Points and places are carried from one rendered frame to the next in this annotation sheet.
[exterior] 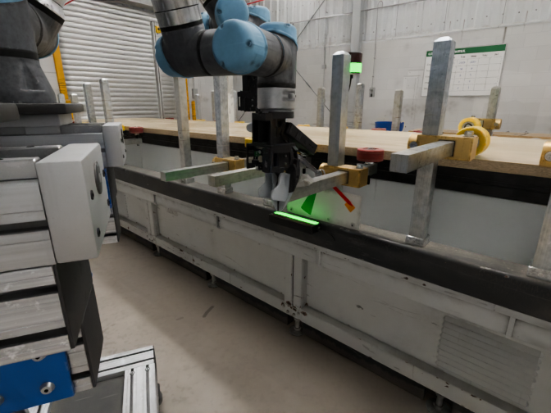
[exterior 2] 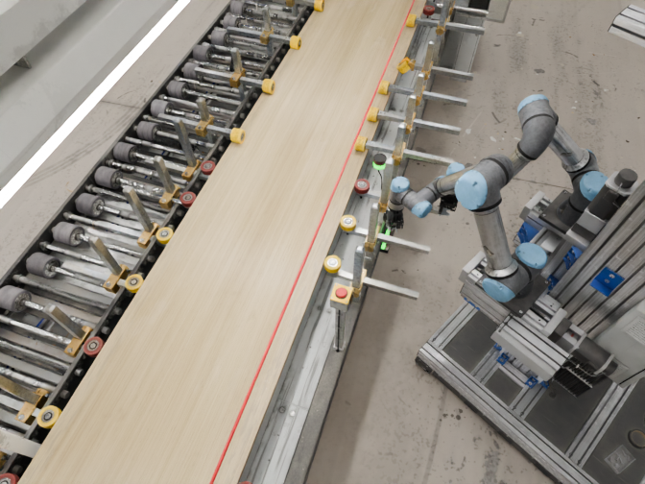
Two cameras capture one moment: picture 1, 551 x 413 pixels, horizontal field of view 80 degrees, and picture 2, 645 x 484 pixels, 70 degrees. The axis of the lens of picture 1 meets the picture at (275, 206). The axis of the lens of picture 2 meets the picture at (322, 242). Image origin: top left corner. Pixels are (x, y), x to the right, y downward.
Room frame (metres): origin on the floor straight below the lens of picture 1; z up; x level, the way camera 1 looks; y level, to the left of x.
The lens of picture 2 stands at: (1.80, 1.11, 2.74)
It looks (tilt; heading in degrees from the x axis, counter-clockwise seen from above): 56 degrees down; 248
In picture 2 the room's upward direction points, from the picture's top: 2 degrees counter-clockwise
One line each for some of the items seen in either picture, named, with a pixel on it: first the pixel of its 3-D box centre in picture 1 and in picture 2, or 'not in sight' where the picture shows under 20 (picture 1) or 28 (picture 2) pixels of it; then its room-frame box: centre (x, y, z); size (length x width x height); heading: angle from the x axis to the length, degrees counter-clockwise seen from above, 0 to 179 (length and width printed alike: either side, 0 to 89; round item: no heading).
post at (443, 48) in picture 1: (430, 151); (396, 158); (0.77, -0.36, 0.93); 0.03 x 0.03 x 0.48; 48
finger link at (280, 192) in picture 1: (279, 193); not in sight; (0.67, -0.01, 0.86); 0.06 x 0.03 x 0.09; 138
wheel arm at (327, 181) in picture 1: (334, 179); (397, 201); (0.86, -0.16, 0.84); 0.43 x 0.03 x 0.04; 138
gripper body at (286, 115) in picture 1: (273, 142); (449, 197); (0.68, 0.00, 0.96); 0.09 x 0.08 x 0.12; 138
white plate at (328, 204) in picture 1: (320, 204); not in sight; (0.94, -0.13, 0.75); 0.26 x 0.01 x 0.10; 48
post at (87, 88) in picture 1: (93, 124); not in sight; (2.10, 1.13, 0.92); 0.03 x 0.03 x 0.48; 48
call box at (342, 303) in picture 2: not in sight; (341, 298); (1.44, 0.39, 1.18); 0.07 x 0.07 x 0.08; 48
